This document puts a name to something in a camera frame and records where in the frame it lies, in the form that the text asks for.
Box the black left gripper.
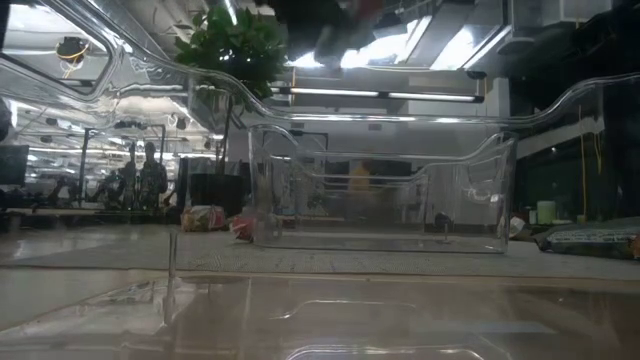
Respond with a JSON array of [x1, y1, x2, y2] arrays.
[[257, 0, 386, 67]]

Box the blue red granola bar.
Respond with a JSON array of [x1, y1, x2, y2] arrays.
[[229, 214, 259, 243]]

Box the green oatmeal raisin granola bar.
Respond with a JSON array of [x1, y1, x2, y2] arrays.
[[533, 219, 640, 261]]

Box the green plant in black pot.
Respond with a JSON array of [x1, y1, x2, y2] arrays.
[[173, 3, 290, 219]]

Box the long black ceiling lamp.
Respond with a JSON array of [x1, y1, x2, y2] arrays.
[[269, 85, 486, 105]]

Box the clear plastic bin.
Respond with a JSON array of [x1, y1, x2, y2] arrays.
[[248, 123, 520, 255], [0, 0, 640, 360], [299, 172, 431, 236]]

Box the person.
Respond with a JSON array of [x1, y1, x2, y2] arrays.
[[117, 142, 139, 211], [137, 141, 170, 211]]

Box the pale cylindrical container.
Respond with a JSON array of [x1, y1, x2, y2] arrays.
[[536, 200, 558, 226]]

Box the black monitor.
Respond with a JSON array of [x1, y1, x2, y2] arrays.
[[0, 144, 30, 187]]

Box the black ceiling cord reel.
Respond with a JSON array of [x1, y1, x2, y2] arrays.
[[54, 35, 91, 66]]

